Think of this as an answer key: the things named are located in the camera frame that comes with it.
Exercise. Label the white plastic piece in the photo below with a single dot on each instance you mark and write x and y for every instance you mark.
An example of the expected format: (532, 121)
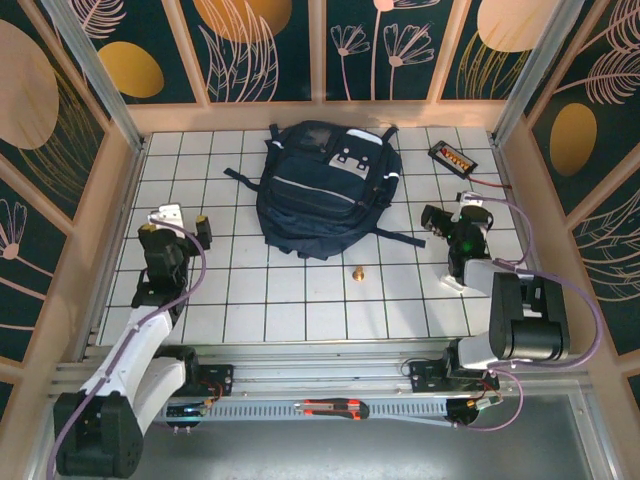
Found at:
(452, 284)

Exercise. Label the navy blue backpack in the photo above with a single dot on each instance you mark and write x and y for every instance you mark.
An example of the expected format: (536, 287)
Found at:
(320, 200)

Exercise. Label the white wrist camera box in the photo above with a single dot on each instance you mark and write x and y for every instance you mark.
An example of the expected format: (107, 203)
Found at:
(472, 200)
(165, 214)

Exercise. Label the black controller board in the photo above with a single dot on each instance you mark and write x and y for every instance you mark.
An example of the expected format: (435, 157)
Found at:
(470, 410)
(187, 411)

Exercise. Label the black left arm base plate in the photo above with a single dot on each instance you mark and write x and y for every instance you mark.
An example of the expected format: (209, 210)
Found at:
(220, 380)

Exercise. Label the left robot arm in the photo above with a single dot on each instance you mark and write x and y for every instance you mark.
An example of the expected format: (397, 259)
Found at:
(130, 345)

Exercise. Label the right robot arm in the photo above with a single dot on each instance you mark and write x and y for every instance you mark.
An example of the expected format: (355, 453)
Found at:
(530, 320)

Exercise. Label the black board with orange connectors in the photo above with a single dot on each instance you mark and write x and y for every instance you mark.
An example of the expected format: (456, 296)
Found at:
(452, 157)

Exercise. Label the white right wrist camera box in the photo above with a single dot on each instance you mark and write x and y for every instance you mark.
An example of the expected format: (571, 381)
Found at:
(472, 200)

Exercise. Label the red and black utility knife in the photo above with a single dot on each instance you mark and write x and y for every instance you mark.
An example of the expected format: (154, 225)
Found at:
(335, 409)

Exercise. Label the small brass cone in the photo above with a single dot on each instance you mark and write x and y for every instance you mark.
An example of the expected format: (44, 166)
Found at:
(357, 275)

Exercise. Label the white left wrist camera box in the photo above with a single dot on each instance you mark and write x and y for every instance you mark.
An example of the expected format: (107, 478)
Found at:
(165, 214)

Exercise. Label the aluminium rail frame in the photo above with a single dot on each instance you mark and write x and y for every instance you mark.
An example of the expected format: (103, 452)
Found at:
(320, 370)

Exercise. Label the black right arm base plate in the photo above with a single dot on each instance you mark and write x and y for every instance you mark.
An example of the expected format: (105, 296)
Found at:
(425, 375)

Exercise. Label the aluminium frame post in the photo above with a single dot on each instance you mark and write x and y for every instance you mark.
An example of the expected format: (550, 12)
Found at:
(530, 75)
(95, 70)

